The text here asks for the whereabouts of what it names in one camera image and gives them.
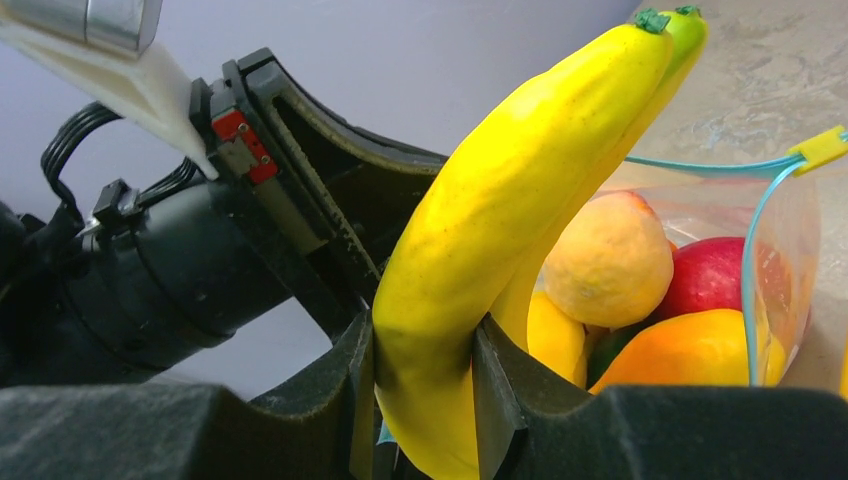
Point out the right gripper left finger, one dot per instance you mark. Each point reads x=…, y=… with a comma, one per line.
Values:
x=316, y=425

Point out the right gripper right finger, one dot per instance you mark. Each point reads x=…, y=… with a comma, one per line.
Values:
x=532, y=424

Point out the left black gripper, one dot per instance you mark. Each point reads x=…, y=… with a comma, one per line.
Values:
x=306, y=207

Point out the yellow lemon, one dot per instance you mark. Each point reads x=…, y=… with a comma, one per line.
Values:
x=556, y=341

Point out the green avocado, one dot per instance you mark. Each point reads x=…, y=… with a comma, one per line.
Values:
x=607, y=348

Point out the yellow peach with leaf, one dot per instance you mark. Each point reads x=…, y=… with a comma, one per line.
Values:
x=612, y=265

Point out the orange yellow mango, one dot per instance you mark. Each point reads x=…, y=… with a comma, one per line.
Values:
x=702, y=348

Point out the yellow banana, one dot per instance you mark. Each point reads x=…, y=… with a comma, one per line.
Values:
x=475, y=243

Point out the red apple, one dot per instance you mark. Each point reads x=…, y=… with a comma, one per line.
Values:
x=707, y=275

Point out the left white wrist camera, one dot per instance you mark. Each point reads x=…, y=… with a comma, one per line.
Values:
x=107, y=48

